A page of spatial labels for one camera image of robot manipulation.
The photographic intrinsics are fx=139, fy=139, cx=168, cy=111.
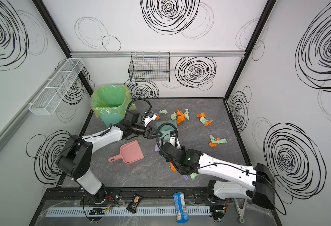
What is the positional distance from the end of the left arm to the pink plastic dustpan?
188 mm

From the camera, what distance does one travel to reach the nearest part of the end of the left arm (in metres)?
0.72

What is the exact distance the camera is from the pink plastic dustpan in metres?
0.86
